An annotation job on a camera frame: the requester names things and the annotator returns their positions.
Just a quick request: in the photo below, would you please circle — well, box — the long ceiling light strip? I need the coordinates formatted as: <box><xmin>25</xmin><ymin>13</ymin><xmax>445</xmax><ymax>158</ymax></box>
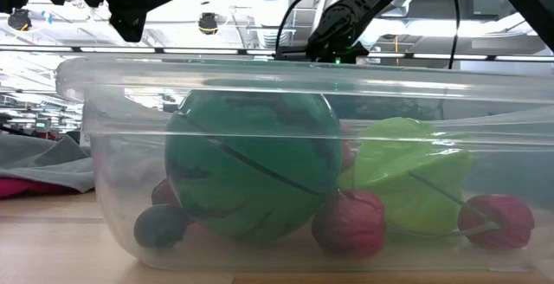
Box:
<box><xmin>0</xmin><ymin>45</ymin><xmax>554</xmax><ymax>62</ymax></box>

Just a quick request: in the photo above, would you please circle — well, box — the long black arm cable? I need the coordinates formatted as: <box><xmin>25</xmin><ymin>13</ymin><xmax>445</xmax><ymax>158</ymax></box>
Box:
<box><xmin>445</xmin><ymin>0</ymin><xmax>461</xmax><ymax>71</ymax></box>

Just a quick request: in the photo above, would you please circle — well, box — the clear plastic tupperware container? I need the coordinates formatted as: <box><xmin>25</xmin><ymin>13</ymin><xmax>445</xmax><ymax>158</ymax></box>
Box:
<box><xmin>55</xmin><ymin>54</ymin><xmax>554</xmax><ymax>274</ymax></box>

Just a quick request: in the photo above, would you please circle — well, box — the navy blue cloth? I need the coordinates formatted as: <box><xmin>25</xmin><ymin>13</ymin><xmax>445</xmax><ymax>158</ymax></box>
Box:
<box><xmin>467</xmin><ymin>149</ymin><xmax>554</xmax><ymax>203</ymax></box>

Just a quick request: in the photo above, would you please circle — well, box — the red cloth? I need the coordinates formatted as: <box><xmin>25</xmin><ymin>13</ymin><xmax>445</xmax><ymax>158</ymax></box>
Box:
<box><xmin>0</xmin><ymin>176</ymin><xmax>99</xmax><ymax>199</ymax></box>

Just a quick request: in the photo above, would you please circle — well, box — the black ceiling cable reel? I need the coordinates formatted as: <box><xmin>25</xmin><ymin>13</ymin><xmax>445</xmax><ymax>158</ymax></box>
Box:
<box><xmin>6</xmin><ymin>9</ymin><xmax>34</xmax><ymax>32</ymax></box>
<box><xmin>196</xmin><ymin>11</ymin><xmax>220</xmax><ymax>35</ymax></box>

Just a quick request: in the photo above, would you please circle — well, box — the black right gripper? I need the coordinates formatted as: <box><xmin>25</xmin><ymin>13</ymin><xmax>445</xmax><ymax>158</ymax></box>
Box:
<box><xmin>274</xmin><ymin>43</ymin><xmax>370</xmax><ymax>65</ymax></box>

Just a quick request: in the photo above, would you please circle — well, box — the light green toy lettuce leaf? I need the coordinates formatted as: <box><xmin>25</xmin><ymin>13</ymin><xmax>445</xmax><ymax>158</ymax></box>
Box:
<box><xmin>337</xmin><ymin>116</ymin><xmax>477</xmax><ymax>236</ymax></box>

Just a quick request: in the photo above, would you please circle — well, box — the grey cloth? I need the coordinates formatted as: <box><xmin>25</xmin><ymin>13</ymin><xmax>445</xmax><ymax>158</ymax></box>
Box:
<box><xmin>0</xmin><ymin>132</ymin><xmax>96</xmax><ymax>194</ymax></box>

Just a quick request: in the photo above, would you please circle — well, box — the green striped toy watermelon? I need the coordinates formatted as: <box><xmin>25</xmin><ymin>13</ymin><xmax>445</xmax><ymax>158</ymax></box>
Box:
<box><xmin>164</xmin><ymin>89</ymin><xmax>345</xmax><ymax>244</ymax></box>

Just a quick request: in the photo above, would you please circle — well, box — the red toy cherry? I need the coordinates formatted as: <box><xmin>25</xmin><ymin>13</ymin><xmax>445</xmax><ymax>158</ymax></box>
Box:
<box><xmin>384</xmin><ymin>169</ymin><xmax>537</xmax><ymax>250</ymax></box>
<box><xmin>175</xmin><ymin>110</ymin><xmax>387</xmax><ymax>260</ymax></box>

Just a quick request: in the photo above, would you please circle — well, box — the dark toy blueberry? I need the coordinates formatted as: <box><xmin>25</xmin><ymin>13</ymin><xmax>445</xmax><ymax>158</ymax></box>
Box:
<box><xmin>132</xmin><ymin>203</ymin><xmax>191</xmax><ymax>250</ymax></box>

